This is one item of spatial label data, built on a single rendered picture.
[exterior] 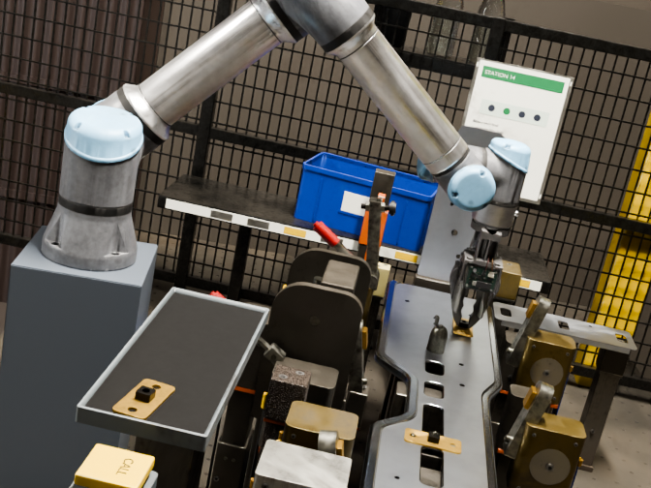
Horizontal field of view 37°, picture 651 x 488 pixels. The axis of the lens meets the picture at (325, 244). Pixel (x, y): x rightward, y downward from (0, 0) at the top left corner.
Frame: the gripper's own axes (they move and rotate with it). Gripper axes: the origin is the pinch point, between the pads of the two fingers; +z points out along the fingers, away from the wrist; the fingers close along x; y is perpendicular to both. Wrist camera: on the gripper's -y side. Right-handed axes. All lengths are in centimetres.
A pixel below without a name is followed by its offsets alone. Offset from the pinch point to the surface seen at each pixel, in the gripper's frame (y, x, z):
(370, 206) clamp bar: 1.7, -22.1, -18.0
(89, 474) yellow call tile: 98, -40, -14
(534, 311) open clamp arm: 7.1, 10.9, -7.1
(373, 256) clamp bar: 1.8, -19.6, -8.8
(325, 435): 71, -20, -9
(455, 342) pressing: 6.9, -1.3, 2.3
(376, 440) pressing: 51, -13, 2
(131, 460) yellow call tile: 94, -37, -14
